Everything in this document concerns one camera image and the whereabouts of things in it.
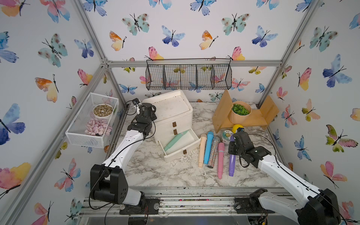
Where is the purple toy microphone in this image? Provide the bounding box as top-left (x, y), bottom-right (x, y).
top-left (228, 135), bottom-right (236, 177)

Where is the pink toy microphone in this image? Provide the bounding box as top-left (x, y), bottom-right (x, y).
top-left (217, 142), bottom-right (225, 180)

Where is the rhinestone silver microphone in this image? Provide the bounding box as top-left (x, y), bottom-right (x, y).
top-left (207, 136), bottom-right (220, 169)

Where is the blue toy microphone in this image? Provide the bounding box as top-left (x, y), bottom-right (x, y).
top-left (204, 131), bottom-right (214, 165)

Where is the white plastic drawer cabinet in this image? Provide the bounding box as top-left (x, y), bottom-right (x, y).
top-left (142, 90), bottom-right (193, 145)

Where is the mint green toy microphone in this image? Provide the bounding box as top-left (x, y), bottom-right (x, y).
top-left (164, 130), bottom-right (188, 152)

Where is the wooden rolling pin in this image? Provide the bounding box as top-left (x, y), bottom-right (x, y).
top-left (198, 134), bottom-right (207, 168)

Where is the white bottom drawer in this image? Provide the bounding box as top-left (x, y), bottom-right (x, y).
top-left (157, 129), bottom-right (200, 163)

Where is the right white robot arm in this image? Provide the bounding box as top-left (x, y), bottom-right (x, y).
top-left (228, 129), bottom-right (344, 225)

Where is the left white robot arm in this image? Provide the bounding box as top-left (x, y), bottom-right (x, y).
top-left (89, 103), bottom-right (157, 212)

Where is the yellow lidded jar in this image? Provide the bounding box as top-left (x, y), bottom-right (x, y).
top-left (232, 124), bottom-right (245, 134)

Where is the green label round tin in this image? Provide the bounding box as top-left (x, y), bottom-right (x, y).
top-left (221, 129), bottom-right (233, 143)

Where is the peach pot green plant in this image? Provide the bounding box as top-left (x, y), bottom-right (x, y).
top-left (229, 101), bottom-right (252, 125)

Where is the wooden shelf stand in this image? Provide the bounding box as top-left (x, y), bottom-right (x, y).
top-left (212, 90), bottom-right (279, 133)

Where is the white bowl of seeds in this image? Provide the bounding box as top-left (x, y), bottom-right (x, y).
top-left (93, 104), bottom-right (114, 119)

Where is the pink flower petals pile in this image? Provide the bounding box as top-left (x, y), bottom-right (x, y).
top-left (84, 118), bottom-right (112, 136)

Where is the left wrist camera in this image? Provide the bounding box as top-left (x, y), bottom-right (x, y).
top-left (132, 98), bottom-right (142, 109)

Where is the white mesh wall basket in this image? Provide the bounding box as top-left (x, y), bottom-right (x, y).
top-left (66, 93), bottom-right (119, 148)

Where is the black wire wall basket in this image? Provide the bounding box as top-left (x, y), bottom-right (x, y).
top-left (145, 58), bottom-right (233, 93)

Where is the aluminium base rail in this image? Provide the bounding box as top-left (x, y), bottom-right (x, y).
top-left (75, 187), bottom-right (318, 225)

